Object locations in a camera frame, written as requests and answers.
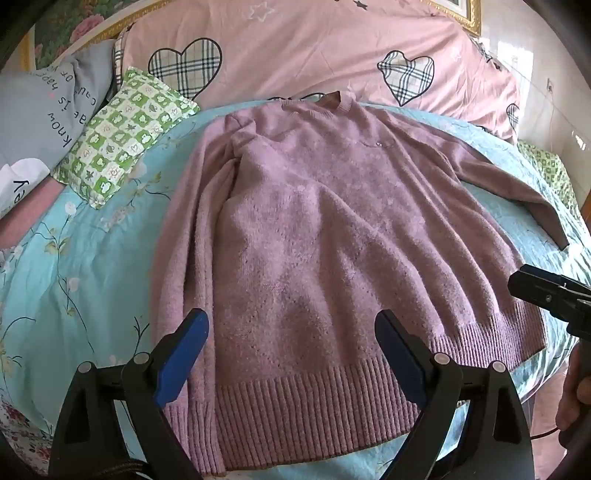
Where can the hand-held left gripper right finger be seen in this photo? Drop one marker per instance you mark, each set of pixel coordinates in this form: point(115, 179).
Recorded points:
point(400, 355)

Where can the pink quilt with plaid hearts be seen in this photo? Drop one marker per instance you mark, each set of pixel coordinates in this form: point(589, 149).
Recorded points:
point(300, 46)

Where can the white lettered cloth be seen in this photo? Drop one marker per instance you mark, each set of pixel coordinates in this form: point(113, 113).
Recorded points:
point(18, 184)

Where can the light blue floral bedsheet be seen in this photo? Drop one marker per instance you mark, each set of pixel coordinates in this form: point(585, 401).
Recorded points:
point(92, 286)

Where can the grey lettered pillow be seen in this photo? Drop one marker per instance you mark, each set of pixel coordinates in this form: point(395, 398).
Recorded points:
point(41, 110)

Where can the green patterned pillow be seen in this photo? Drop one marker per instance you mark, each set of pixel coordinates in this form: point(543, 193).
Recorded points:
point(554, 175)

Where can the pink bed sheet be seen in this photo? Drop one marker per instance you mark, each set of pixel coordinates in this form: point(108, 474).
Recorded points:
point(32, 212)

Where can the red floral cloth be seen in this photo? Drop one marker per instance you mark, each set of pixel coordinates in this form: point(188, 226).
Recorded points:
point(23, 429)

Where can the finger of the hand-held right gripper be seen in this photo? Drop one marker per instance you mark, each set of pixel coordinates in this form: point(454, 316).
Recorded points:
point(538, 295)
point(554, 282)

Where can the purple knitted sweater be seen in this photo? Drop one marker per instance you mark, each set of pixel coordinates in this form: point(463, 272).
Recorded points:
point(332, 258)

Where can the person's right hand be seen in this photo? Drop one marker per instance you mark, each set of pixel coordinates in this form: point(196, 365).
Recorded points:
point(575, 392)

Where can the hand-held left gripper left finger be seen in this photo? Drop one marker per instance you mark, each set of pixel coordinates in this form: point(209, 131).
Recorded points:
point(182, 355)

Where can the green checked pillow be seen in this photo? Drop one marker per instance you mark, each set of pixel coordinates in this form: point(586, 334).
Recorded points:
point(124, 134)

